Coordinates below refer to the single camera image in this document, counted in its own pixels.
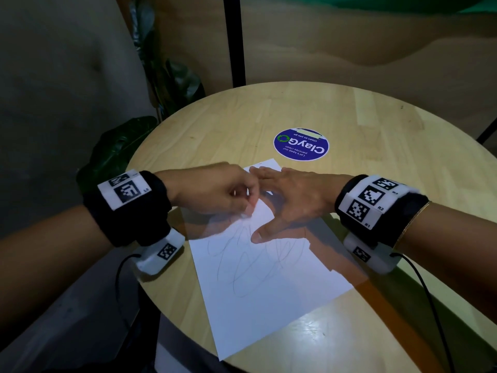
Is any person's left hand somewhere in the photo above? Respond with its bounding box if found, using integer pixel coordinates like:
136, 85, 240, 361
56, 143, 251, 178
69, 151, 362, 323
155, 162, 260, 218

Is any person's right hand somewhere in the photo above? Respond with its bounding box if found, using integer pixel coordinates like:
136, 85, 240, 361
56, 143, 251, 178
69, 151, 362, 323
248, 165, 354, 244

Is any white paper sheet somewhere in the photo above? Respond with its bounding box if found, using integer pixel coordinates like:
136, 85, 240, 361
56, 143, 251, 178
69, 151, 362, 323
188, 158, 355, 362

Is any person's left forearm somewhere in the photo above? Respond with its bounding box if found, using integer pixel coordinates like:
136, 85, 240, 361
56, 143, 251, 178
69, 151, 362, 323
0, 205, 113, 335

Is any person's right forearm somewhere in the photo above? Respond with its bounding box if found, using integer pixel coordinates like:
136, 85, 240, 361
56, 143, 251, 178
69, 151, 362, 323
396, 202, 497, 323

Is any round wooden table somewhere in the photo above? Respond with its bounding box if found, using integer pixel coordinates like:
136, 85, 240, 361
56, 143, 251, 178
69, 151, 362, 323
126, 81, 497, 373

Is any round blue sticker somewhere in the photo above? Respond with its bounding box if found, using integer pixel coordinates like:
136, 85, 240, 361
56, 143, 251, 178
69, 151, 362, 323
273, 127, 330, 162

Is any black left wristband with markers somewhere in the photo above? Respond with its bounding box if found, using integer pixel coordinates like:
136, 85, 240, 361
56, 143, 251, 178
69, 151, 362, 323
83, 169, 172, 248

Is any black wristband with markers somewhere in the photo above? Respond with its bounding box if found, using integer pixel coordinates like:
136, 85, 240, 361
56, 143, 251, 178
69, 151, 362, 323
334, 174, 430, 249
83, 169, 172, 248

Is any black right wristband with markers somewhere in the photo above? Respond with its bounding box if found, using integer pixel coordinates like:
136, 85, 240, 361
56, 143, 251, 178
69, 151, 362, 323
334, 174, 430, 249

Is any dark green leafy plant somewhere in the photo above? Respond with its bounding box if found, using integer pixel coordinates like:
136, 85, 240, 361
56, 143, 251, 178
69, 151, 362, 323
76, 0, 206, 195

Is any black vertical pole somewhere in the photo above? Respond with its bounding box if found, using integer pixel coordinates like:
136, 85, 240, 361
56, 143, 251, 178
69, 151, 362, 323
222, 0, 247, 89

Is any wooden panel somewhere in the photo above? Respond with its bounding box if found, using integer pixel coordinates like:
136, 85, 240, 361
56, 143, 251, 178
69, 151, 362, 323
114, 0, 497, 138

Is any black slanted metal bar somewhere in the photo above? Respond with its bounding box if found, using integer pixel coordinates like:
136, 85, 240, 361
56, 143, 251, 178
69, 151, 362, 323
476, 118, 497, 145

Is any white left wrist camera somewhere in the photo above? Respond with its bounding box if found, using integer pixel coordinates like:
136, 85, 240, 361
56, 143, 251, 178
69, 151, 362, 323
134, 228, 186, 276

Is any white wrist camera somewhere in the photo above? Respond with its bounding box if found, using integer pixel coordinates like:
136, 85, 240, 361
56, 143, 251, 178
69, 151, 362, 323
343, 233, 403, 276
134, 228, 186, 276

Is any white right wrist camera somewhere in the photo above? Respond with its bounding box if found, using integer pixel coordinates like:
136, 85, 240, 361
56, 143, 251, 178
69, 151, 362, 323
343, 233, 403, 276

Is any thin gold bracelet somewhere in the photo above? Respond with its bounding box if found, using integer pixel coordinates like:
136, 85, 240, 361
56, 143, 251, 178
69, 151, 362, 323
396, 200, 432, 248

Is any black left camera cable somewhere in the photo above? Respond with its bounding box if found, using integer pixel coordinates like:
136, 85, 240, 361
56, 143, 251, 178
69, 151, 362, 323
114, 253, 142, 335

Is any black camera cable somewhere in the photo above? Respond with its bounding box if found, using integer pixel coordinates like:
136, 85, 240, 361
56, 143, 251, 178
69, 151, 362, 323
390, 252, 456, 373
114, 253, 142, 335

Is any black right camera cable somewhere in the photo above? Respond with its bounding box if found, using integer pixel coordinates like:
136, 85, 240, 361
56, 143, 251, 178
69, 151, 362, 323
390, 252, 456, 373

